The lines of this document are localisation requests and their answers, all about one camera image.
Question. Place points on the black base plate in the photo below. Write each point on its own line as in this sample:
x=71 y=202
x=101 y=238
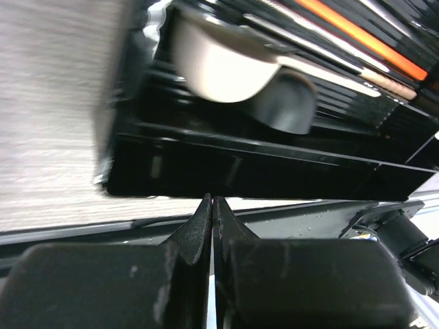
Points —
x=301 y=221

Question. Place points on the orange chopstick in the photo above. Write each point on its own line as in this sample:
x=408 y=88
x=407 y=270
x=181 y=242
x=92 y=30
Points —
x=366 y=39

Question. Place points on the small white ceramic spoon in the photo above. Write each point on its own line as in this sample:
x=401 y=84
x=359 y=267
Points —
x=225 y=65

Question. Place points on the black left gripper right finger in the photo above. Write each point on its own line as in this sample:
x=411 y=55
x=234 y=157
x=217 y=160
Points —
x=303 y=283

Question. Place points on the black spoon in tray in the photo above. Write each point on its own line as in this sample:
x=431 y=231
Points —
x=287 y=103

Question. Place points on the black cutlery tray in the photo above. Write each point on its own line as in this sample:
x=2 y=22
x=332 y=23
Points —
x=155 y=137

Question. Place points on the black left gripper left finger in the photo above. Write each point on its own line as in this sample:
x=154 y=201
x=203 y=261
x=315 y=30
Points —
x=70 y=285

